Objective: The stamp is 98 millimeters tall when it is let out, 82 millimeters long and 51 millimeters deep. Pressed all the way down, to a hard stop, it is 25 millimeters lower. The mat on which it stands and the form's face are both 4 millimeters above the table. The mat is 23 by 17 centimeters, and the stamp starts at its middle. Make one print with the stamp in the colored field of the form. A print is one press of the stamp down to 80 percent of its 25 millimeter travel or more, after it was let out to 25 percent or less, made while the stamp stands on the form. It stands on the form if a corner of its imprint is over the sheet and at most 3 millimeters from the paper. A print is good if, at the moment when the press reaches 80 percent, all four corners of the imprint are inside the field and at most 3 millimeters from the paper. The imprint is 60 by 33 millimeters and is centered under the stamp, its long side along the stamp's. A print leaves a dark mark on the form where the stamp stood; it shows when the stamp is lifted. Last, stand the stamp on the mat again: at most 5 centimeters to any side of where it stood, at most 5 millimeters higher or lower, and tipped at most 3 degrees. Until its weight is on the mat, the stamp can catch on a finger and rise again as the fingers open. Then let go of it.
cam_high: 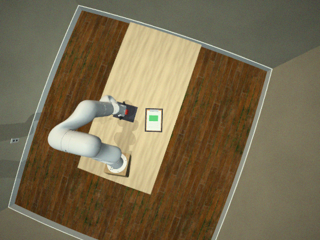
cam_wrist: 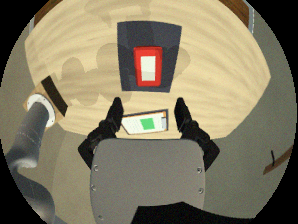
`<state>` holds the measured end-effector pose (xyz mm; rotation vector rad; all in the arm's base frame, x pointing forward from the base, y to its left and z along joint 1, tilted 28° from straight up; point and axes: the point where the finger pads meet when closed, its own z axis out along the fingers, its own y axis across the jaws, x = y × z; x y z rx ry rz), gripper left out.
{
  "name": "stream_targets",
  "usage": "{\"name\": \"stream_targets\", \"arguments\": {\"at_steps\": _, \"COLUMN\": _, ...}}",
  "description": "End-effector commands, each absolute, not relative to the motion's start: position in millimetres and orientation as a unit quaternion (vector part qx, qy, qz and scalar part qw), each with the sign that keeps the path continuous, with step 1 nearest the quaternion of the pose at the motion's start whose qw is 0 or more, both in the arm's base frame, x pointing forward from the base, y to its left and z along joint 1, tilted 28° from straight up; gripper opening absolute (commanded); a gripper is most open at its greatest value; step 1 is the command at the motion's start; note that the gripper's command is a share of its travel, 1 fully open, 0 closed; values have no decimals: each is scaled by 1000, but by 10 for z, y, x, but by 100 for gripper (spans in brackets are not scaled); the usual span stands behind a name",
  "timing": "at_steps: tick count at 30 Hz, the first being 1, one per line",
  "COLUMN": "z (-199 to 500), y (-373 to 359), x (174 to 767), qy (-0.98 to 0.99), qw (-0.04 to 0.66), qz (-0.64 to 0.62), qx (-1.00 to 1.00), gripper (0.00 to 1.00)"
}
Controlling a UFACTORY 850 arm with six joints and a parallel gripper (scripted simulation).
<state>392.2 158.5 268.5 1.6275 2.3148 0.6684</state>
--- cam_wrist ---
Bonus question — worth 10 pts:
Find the red self-inking stamp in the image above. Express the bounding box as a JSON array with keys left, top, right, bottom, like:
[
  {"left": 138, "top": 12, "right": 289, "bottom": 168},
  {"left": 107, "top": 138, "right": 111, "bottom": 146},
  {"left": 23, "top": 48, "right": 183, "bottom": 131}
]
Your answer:
[{"left": 133, "top": 46, "right": 163, "bottom": 87}]

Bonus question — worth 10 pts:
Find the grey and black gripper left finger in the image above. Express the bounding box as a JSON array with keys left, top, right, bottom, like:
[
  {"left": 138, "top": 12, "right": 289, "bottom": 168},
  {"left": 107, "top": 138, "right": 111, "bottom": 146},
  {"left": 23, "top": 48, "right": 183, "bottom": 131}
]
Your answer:
[{"left": 78, "top": 97, "right": 124, "bottom": 170}]

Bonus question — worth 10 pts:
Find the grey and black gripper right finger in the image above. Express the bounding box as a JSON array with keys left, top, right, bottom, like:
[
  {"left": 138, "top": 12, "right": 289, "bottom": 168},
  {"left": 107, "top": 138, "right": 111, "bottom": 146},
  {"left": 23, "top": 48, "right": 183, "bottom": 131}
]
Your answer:
[{"left": 174, "top": 97, "right": 220, "bottom": 172}]

